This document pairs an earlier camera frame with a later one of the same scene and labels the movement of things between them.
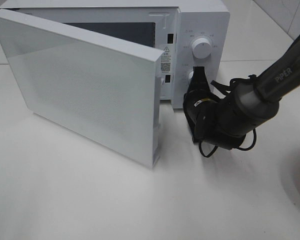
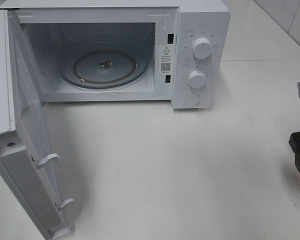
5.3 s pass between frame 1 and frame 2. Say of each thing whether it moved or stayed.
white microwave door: moved
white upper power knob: stayed
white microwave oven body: stayed
